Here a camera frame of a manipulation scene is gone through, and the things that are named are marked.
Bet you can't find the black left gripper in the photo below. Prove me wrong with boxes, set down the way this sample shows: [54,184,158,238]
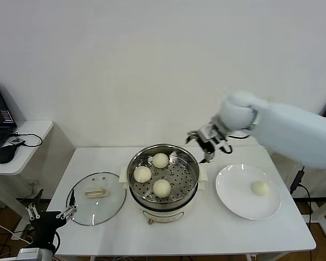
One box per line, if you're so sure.
[26,189,78,251]

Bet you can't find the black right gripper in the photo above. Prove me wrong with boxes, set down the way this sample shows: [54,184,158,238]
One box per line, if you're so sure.
[186,127,229,164]

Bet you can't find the white steamed baozi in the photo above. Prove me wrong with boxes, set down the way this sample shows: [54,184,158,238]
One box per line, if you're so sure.
[133,166,152,183]
[152,152,169,169]
[152,179,171,198]
[250,181,269,196]

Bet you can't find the glass lid with cream handle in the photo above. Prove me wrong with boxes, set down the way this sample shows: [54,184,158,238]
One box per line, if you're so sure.
[66,171,127,226]

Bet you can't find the stainless steel steamer basket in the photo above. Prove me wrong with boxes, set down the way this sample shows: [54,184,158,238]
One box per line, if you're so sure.
[118,143,209,204]

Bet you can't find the black table foot bar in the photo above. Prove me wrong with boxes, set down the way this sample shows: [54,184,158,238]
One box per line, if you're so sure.
[15,197,54,204]
[292,196,326,203]

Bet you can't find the white round plate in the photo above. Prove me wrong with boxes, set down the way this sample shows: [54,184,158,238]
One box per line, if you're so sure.
[215,163,282,220]

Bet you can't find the white side table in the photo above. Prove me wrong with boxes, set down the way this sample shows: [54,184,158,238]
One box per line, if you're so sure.
[0,120,54,228]
[311,170,326,239]

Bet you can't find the black computer mouse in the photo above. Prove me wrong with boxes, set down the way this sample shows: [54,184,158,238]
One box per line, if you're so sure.
[0,145,18,164]

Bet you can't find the cream electric cooker base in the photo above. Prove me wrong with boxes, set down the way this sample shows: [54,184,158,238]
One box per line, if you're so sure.
[129,181,206,225]

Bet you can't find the small black usb hub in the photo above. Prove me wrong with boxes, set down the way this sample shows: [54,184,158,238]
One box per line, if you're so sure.
[7,137,26,146]

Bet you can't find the black laptop with dark screen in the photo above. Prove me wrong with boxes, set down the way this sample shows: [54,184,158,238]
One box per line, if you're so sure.
[0,80,18,161]

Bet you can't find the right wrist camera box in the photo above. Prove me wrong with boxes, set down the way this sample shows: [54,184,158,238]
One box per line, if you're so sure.
[199,123,218,141]

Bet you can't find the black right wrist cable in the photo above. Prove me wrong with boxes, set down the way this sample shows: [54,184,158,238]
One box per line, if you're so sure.
[217,130,252,155]

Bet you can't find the black usb cable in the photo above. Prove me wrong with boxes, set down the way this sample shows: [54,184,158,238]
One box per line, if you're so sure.
[12,132,43,147]

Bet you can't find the black power adapter cable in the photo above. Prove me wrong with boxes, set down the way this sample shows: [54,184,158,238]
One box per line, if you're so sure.
[289,163,316,232]

